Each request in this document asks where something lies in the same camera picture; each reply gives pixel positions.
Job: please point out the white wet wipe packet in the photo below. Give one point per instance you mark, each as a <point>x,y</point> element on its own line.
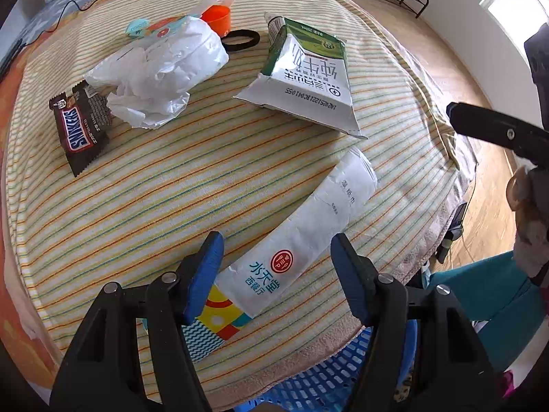
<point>309,236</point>

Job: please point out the green white milk carton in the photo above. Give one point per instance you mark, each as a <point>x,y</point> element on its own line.
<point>309,73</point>

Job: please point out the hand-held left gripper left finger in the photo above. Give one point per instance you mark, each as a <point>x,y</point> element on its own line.
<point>206,274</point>

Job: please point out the person's teal trouser leg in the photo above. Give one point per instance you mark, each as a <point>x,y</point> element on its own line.
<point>484,292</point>

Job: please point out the orange plastic cup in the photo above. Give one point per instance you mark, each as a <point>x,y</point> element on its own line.
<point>216,17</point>

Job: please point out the blue plastic basket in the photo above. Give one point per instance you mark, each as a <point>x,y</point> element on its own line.
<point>317,382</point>

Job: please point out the beige towel blanket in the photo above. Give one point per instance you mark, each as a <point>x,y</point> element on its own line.
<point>381,279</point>

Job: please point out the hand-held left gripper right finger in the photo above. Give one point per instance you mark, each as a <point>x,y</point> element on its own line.
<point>347,279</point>

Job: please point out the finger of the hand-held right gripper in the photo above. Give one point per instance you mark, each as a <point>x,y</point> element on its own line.
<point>493,126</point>

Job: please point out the brown chocolate bar wrapper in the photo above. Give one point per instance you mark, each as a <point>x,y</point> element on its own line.
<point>81,128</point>

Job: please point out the person's right hand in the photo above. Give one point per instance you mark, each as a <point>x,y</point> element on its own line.
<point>532,227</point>

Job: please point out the orange patterned mat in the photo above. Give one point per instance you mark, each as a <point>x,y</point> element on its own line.
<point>21,330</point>

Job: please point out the teal round snack packet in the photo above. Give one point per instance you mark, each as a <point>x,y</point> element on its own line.
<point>150,29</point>

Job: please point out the striped blanket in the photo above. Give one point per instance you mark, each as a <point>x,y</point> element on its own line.
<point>206,171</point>

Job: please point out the black power strip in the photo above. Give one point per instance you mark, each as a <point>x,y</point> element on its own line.
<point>452,231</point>

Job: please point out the white plastic bag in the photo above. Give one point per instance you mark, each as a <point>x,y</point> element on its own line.
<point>158,68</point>

